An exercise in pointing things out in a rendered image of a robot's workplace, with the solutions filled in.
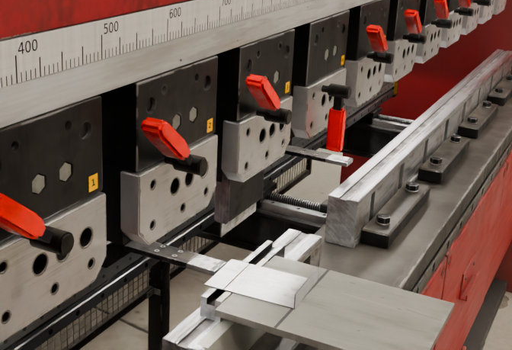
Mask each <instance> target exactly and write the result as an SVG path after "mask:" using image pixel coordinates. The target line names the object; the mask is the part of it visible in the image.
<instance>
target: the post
mask: <svg viewBox="0 0 512 350"><path fill-rule="evenodd" d="M169 270H170V263H167V262H163V261H159V262H157V263H156V264H154V265H153V266H152V267H150V268H149V271H150V272H149V286H152V287H154V288H156V289H159V290H161V296H159V295H157V294H153V295H152V296H151V297H149V330H148V350H162V338H163V337H164V336H166V335H167V334H168V333H169V317H170V288H169ZM150 278H151V279H150Z"/></svg>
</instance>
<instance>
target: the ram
mask: <svg viewBox="0 0 512 350"><path fill-rule="evenodd" d="M191 1H195V0H0V42H2V41H6V40H13V39H17V38H21V37H27V36H31V35H35V34H41V33H45V32H49V31H55V30H59V29H63V28H67V27H74V26H77V25H81V24H87V23H91V22H96V21H102V20H106V19H109V18H116V17H120V16H124V15H128V14H134V13H138V12H142V11H148V10H152V9H156V8H163V7H166V6H170V5H176V4H180V3H185V2H191ZM371 1H374V0H311V1H307V2H303V3H299V4H297V5H292V6H289V7H286V8H281V9H278V10H275V11H270V12H268V13H264V14H260V15H257V16H254V17H251V18H246V19H243V20H240V21H235V22H232V23H229V24H224V25H222V26H218V27H214V28H210V29H208V30H204V31H200V32H197V33H194V34H189V35H187V36H183V37H179V38H175V39H173V40H168V41H165V42H162V43H157V44H154V45H151V46H148V47H143V48H140V49H138V50H133V51H129V52H127V53H121V54H119V55H116V56H111V57H108V58H105V59H100V60H98V61H94V62H91V63H86V64H84V65H80V66H76V67H73V68H70V69H65V70H62V71H59V72H54V73H51V74H49V75H44V76H41V77H38V78H35V79H30V80H27V81H24V82H19V83H16V84H13V85H9V86H5V87H2V88H0V128H3V127H6V126H8V125H11V124H15V123H17V122H20V121H23V120H26V119H29V118H32V117H36V116H37V115H40V114H44V113H46V112H49V111H53V110H56V109H58V108H62V107H65V106H66V105H69V104H73V103H76V102H78V101H82V100H85V99H87V98H91V97H94V96H95V95H99V94H102V93H105V92H108V91H111V90H114V89H116V88H120V87H123V86H125V85H128V84H131V83H134V82H138V81H140V80H143V79H147V78H149V77H152V76H154V75H158V74H160V73H163V72H167V71H169V70H172V69H176V68H178V67H181V66H184V65H187V64H189V63H193V62H196V61H198V60H201V59H205V58H207V57H210V56H213V55H216V54H218V53H222V52H225V51H227V50H231V49H234V48H236V47H240V46H242V45H245V44H247V43H251V42H254V41H256V40H260V39H263V38H265V37H269V36H271V35H274V34H278V33H280V32H283V31H287V30H289V29H292V28H295V27H298V26H300V25H303V24H307V23H309V22H312V21H316V20H318V19H321V18H325V17H327V16H329V15H332V14H336V13H338V12H341V11H345V10H347V9H350V8H354V7H356V6H358V5H362V4H365V3H367V2H371Z"/></svg>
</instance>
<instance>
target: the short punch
mask: <svg viewBox="0 0 512 350"><path fill-rule="evenodd" d="M263 187H264V169H263V170H261V171H260V172H259V173H257V174H256V175H254V176H252V177H251V178H249V179H248V180H247V181H245V182H240V181H234V180H231V179H226V180H225V181H223V182H219V181H217V182H216V195H215V216H214V220H215V221H216V222H218V223H220V237H222V236H224V235H225V234H226V233H227V232H228V231H230V230H231V229H233V228H234V227H235V226H237V225H238V224H240V223H241V222H242V221H243V220H245V219H246V218H247V217H249V216H250V215H252V214H253V213H254V212H255V211H256V203H257V201H259V200H260V199H262V197H263Z"/></svg>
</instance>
